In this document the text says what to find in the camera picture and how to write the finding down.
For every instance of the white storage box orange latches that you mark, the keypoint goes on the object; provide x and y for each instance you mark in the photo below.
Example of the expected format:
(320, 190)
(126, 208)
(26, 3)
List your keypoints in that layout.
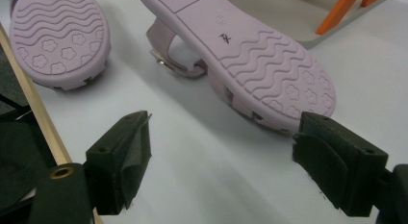
(288, 15)

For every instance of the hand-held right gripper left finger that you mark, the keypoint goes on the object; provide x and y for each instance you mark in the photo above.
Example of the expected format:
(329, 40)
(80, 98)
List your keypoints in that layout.
(118, 160)

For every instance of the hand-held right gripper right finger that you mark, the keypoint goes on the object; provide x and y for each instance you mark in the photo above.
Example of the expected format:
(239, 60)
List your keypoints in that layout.
(340, 166)

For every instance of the white paper sheet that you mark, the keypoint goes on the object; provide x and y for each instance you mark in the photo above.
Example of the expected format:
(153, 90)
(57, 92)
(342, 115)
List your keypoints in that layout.
(205, 172)

